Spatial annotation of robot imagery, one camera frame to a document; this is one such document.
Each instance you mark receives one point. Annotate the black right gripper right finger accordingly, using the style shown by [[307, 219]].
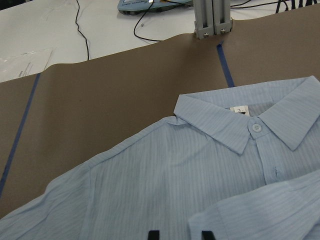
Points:
[[207, 233]]

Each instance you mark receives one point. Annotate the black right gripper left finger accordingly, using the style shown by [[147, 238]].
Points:
[[153, 234]]

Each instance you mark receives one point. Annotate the light blue button-up shirt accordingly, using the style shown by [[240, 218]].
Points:
[[241, 162]]

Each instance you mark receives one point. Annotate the grey aluminium frame post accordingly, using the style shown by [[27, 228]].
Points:
[[212, 17]]

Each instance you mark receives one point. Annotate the clear plastic bag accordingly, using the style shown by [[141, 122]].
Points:
[[26, 64]]

